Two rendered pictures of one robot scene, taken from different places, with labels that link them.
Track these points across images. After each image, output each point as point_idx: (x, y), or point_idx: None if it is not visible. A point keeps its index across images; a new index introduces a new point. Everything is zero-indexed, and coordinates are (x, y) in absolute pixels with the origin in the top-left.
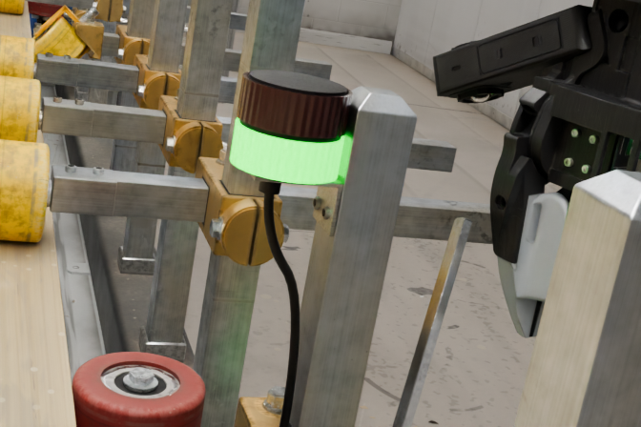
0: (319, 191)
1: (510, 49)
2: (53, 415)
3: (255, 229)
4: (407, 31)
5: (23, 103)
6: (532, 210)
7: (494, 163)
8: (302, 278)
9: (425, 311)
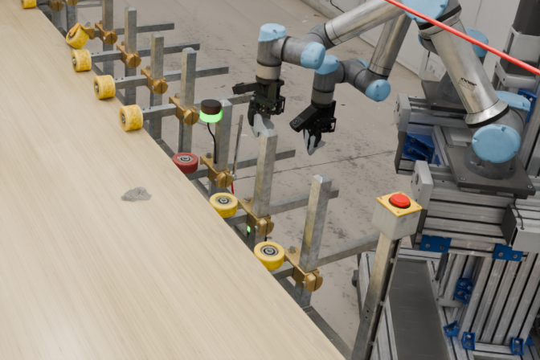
0: None
1: (247, 87)
2: (174, 168)
3: (192, 116)
4: None
5: (110, 84)
6: (255, 116)
7: None
8: None
9: (209, 80)
